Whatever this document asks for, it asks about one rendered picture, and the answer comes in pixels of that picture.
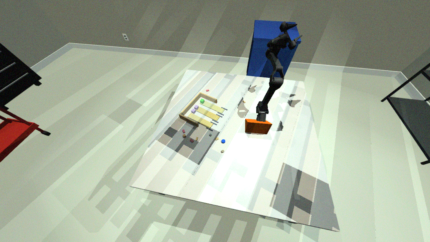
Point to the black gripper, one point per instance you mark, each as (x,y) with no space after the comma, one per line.
(284,27)

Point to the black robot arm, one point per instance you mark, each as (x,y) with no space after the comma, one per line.
(275,83)

